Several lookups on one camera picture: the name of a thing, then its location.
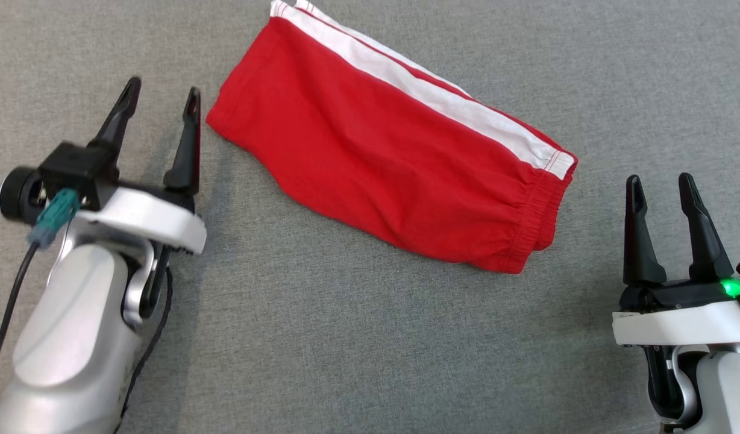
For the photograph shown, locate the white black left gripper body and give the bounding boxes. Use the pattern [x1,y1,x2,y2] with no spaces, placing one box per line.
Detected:
[75,180,207,255]

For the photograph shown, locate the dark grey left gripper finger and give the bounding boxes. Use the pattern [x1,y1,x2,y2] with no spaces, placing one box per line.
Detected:
[163,86,202,196]
[87,77,143,181]

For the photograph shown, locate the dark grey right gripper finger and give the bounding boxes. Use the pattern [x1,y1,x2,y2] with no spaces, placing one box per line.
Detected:
[623,175,668,286]
[679,172,735,281]

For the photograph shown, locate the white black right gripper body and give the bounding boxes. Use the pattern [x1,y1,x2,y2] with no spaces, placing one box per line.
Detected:
[612,276,740,348]

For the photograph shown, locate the red shorts with white stripe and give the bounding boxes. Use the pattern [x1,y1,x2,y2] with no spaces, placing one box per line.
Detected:
[206,0,579,275]

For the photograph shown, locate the teal cable connector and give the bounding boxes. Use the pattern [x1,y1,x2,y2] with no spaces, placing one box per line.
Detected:
[27,187,82,250]

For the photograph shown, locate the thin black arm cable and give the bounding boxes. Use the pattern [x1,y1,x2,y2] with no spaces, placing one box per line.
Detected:
[113,265,175,433]

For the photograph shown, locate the thin black camera cable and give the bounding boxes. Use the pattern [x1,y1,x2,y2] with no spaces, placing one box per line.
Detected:
[0,241,40,426]

